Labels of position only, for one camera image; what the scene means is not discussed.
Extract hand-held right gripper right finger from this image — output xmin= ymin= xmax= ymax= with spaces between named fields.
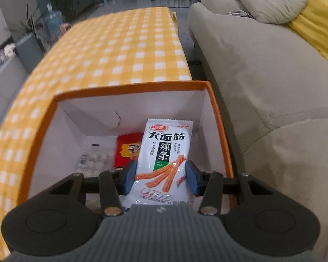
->
xmin=186 ymin=160 xmax=276 ymax=215

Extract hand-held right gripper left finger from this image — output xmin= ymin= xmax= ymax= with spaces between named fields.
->
xmin=48 ymin=160 xmax=138 ymax=216

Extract red snack packet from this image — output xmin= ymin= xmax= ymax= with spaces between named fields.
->
xmin=113 ymin=132 xmax=145 ymax=170

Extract clear packet of white balls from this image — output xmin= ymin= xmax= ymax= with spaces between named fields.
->
xmin=75 ymin=142 xmax=117 ymax=176

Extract white spicy strip snack packet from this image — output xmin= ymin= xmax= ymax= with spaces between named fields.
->
xmin=123 ymin=118 xmax=194 ymax=213

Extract orange cardboard box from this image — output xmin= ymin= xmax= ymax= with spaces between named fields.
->
xmin=18 ymin=80 xmax=239 ymax=216

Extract beige sofa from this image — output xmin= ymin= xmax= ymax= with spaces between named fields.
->
xmin=187 ymin=0 xmax=328 ymax=224

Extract yellow checked tablecloth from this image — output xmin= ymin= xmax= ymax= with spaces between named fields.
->
xmin=0 ymin=7 xmax=193 ymax=261

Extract white low cabinet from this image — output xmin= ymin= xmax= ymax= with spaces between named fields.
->
xmin=0 ymin=44 xmax=28 ymax=110

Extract grey plant pot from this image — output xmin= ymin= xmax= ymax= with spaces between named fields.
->
xmin=14 ymin=33 xmax=44 ymax=67

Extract small items on sofa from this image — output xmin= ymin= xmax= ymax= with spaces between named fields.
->
xmin=228 ymin=10 xmax=255 ymax=19

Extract blue water bottle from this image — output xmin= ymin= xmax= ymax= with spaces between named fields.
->
xmin=45 ymin=3 xmax=65 ymax=37

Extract long-leaved green plant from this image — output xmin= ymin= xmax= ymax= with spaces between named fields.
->
xmin=5 ymin=4 xmax=48 ymax=41

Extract beige cushion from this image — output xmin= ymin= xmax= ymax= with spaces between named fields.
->
xmin=225 ymin=0 xmax=308 ymax=25

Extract yellow cushion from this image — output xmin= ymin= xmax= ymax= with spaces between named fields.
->
xmin=286 ymin=0 xmax=328 ymax=62

